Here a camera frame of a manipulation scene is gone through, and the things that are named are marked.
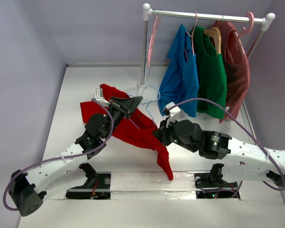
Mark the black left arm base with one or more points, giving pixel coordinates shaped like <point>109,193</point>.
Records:
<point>95,187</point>

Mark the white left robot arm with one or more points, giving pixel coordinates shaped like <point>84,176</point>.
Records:
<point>30,188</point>

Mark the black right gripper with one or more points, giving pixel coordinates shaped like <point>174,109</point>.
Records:
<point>163,134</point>

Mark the green t-shirt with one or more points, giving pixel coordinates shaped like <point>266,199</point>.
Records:
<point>210,69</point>

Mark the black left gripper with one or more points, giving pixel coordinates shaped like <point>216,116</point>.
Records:
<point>125,106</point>

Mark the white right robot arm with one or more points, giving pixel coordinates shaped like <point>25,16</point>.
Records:
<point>237,160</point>

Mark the dusty red t-shirt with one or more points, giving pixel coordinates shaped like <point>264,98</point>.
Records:
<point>236,66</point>

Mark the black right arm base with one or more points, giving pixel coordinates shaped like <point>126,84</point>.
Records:
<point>210,185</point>

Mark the light blue wire hanger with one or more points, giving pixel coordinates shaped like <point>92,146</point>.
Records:
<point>147,104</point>

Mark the wooden hanger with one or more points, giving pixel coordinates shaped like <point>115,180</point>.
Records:
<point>214,33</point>

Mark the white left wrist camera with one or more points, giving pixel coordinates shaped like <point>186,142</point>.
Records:
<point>99,97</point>

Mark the thin pink wire hanger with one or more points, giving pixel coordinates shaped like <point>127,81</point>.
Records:
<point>191,34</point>

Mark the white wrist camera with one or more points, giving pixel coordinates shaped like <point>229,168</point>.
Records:
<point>171,112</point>
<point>99,97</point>

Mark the white and chrome clothes rack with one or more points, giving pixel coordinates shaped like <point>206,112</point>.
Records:
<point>148,11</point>

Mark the blue t-shirt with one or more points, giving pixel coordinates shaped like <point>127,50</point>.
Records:
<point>180,81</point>

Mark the thick pink plastic hanger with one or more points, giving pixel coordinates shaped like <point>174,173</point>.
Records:
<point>247,29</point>

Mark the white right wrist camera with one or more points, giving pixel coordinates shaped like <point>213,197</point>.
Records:
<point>171,112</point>

